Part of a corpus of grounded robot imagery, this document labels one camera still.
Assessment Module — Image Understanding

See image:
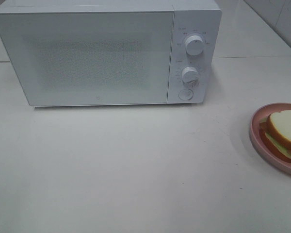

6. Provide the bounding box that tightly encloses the round white door button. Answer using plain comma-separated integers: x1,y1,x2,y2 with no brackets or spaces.
178,89,194,101

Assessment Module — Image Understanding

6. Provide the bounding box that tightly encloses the white microwave knob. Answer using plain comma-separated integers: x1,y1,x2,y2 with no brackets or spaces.
185,34,205,56
181,67,199,83

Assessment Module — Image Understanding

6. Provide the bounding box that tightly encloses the pink round plate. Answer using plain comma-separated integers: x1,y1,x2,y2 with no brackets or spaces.
250,103,291,175

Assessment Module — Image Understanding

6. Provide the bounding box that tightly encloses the white microwave door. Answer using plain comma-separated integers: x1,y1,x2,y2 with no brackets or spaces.
0,12,173,107

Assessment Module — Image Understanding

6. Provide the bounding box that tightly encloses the white microwave oven body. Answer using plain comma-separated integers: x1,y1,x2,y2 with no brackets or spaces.
0,0,222,106

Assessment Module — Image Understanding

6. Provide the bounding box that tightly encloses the sandwich with white bread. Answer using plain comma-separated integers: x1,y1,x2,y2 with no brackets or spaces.
259,110,291,163

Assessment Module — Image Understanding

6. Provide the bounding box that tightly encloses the lower white microwave knob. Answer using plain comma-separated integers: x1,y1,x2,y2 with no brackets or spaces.
181,67,199,83

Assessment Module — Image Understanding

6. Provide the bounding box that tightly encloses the upper white microwave knob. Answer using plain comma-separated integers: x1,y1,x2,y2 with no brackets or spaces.
185,34,205,56

